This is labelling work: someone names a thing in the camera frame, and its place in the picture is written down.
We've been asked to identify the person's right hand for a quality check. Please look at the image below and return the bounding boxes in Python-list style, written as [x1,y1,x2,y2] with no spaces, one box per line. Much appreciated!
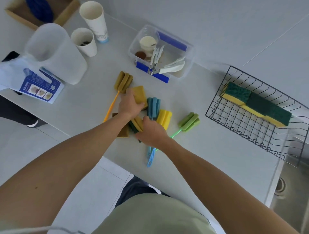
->
[135,116,171,148]

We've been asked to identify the person's left hand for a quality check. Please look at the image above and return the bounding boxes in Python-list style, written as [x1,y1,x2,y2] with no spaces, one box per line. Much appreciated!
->
[118,87,145,120]

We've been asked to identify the brownish yellow sponge pad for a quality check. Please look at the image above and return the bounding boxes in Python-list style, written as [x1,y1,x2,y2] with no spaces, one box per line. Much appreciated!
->
[130,85,148,111]

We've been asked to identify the person's right forearm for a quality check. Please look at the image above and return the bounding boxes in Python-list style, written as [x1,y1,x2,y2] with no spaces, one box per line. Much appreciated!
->
[158,139,300,234]

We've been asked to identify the person's left forearm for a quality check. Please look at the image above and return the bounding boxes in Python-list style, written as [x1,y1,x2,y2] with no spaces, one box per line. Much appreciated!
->
[0,113,132,234]

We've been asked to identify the blue sponge brush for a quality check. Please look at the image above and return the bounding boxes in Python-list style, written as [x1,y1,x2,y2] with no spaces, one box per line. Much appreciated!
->
[146,97,161,168]

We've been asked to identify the yellow sponge brush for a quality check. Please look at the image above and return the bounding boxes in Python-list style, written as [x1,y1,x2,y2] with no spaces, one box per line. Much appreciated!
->
[156,109,173,131]

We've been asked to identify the brown flat sponge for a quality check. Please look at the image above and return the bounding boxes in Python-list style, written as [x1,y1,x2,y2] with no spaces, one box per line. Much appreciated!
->
[112,113,131,138]

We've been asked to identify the green sponge brush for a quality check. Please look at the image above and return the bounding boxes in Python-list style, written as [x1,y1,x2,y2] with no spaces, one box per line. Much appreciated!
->
[155,112,200,152]

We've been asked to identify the metal tongs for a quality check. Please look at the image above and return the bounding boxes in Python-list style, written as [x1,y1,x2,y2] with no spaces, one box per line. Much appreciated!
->
[148,45,165,75]

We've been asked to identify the white plastic utensil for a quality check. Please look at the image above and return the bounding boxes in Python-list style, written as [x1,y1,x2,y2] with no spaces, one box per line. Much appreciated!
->
[164,57,185,68]
[158,61,186,74]

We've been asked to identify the clear container with blue latches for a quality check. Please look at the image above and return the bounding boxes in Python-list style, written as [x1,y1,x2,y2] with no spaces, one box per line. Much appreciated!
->
[128,25,195,84]

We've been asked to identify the small cream cup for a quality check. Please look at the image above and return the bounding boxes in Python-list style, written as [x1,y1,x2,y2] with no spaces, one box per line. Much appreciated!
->
[140,36,157,57]

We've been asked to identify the person's dark trousers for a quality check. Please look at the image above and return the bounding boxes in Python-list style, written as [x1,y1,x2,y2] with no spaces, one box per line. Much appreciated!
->
[115,175,172,208]

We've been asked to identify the person's white shoe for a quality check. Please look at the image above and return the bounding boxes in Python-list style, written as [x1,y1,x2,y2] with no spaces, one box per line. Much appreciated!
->
[148,184,162,195]

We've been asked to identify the short white paper cup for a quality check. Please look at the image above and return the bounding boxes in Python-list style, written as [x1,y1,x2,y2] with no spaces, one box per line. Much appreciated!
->
[71,28,98,57]

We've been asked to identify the translucent plastic pitcher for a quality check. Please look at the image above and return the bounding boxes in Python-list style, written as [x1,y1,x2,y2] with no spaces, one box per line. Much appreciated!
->
[24,23,88,85]

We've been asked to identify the tall white paper cup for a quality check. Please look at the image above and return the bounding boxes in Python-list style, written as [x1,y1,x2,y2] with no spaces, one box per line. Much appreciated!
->
[79,1,109,44]

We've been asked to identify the green and yellow scouring sponge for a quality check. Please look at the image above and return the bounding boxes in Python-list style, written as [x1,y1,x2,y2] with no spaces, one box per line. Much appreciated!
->
[241,93,273,118]
[221,82,252,106]
[263,105,292,128]

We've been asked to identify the person's light green shirt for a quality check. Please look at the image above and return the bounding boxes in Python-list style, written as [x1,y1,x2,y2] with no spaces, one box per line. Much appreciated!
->
[92,193,216,234]

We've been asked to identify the wooden tray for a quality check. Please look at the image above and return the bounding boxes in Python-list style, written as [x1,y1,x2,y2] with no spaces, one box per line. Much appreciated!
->
[5,0,80,30]

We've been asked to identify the white plastic bag blue label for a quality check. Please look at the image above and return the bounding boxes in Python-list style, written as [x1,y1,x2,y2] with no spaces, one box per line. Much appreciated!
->
[0,56,65,104]

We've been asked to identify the black phone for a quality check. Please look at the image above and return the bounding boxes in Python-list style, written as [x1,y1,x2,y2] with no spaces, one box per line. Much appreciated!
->
[2,51,20,63]

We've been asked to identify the dark blue scrubber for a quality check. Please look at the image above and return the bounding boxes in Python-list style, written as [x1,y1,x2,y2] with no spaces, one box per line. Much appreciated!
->
[25,0,54,23]

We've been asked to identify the sink drain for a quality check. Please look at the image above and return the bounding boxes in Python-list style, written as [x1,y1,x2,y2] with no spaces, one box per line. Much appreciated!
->
[275,177,286,197]

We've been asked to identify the stainless steel sink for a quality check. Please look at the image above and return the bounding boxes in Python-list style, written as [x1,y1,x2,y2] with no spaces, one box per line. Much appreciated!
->
[269,135,309,234]

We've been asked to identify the olive sponge brush orange handle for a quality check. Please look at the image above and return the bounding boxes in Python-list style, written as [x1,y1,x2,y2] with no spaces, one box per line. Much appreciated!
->
[103,71,134,123]

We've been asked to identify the black wire rack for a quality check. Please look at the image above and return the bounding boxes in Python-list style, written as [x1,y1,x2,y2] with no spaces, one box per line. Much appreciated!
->
[205,66,309,168]

